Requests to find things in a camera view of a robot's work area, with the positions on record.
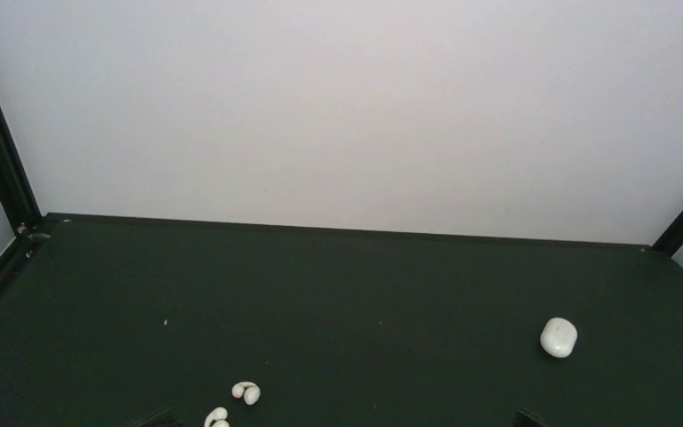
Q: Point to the white earbud lower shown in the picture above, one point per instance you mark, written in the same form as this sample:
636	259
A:
218	417

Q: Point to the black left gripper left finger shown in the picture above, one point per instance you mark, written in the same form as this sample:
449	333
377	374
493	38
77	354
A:
162	418

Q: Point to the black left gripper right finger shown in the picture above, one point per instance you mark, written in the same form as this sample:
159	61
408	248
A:
525	418

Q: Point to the white earbud charging case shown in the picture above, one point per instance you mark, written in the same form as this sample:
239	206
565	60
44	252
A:
558	338

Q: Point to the white earbud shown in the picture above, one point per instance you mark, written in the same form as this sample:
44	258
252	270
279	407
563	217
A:
218	417
249	392

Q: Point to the white earbud upper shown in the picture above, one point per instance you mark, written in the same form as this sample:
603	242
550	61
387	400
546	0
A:
249	392

